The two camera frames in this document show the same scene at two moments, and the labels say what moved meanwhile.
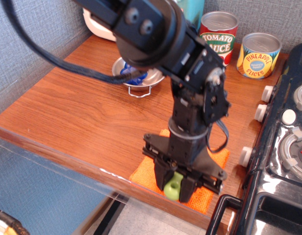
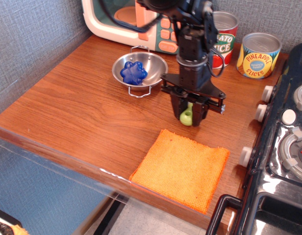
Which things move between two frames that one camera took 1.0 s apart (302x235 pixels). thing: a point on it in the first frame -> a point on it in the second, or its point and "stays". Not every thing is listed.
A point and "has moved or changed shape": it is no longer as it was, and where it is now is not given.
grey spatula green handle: (171, 189) has moved or changed shape
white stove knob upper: (266, 93) stays
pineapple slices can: (259, 56) stays
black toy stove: (275, 199) stays
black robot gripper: (190, 156) -> (193, 84)
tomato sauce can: (218, 29) stays
